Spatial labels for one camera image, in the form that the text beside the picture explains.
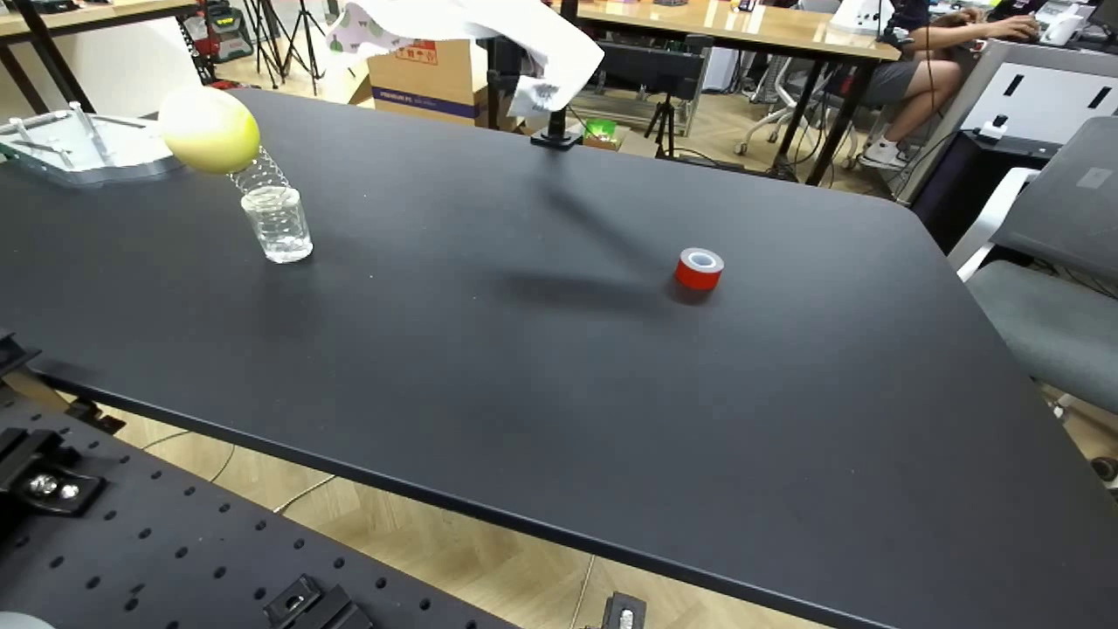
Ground black mounting block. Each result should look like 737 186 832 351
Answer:
62 391 129 438

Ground seated person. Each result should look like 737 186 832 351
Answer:
858 0 1051 176

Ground grey office chair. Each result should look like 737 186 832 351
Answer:
948 116 1118 492

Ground white lens cleaning towel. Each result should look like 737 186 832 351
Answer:
336 0 609 120

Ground grey metal cabinet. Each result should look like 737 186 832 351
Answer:
902 38 1118 225

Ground metal bracket with bolts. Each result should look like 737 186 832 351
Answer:
11 458 109 518

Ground black background tripod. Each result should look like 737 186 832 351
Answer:
644 91 692 166

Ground red tape roll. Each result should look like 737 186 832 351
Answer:
670 246 725 296

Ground silver metal fitting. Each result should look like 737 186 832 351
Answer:
596 586 651 629

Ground yellow ball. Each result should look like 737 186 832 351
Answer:
158 83 264 177

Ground black tripod stands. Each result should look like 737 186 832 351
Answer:
248 0 358 89

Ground wooden desk with black legs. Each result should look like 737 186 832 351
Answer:
574 0 906 190

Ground clear glass cup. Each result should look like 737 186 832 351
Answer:
225 147 316 268

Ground black perforated breadboard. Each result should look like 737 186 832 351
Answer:
0 396 515 629

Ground black panel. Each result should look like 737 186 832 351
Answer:
593 38 710 97

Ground black clamp block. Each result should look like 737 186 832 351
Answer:
260 575 377 629

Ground white board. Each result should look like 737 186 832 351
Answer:
45 16 209 120

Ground wooden desk with black frame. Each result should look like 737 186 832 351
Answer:
0 0 203 116

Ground green packet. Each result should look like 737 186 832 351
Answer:
579 116 624 153

